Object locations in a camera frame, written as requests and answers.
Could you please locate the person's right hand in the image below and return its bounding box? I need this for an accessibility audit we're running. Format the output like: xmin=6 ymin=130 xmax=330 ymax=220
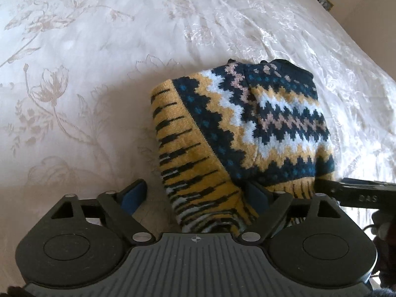
xmin=372 ymin=210 xmax=396 ymax=289

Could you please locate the navy yellow patterned knit sweater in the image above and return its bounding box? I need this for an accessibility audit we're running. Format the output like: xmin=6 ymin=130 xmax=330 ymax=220
xmin=150 ymin=58 xmax=338 ymax=234

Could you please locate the white floral bedspread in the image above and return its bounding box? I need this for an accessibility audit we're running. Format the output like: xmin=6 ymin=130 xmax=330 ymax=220
xmin=0 ymin=0 xmax=396 ymax=285

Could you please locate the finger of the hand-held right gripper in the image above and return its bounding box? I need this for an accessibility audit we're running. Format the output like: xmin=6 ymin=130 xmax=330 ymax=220
xmin=314 ymin=177 xmax=342 ymax=200

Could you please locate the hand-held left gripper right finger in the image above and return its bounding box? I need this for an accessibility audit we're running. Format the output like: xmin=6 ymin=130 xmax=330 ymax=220
xmin=240 ymin=180 xmax=343 ymax=245

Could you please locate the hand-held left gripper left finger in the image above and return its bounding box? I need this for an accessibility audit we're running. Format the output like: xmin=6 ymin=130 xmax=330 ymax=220
xmin=49 ymin=178 xmax=157 ymax=246

